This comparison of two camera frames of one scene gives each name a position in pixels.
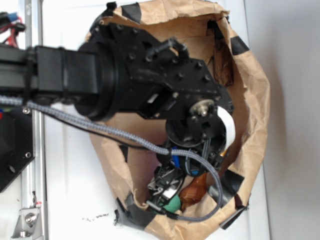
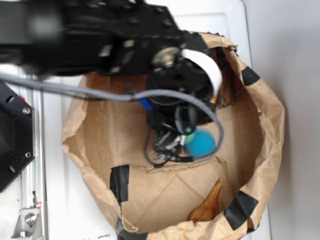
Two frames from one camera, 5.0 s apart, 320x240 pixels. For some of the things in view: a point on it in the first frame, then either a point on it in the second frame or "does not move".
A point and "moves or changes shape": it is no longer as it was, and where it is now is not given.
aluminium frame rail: (34, 181) does not move
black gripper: (208, 141) to (175, 114)
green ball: (174, 204) moves or changes shape
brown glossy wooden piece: (192, 192) to (209, 208)
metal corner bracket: (28, 225) does not move
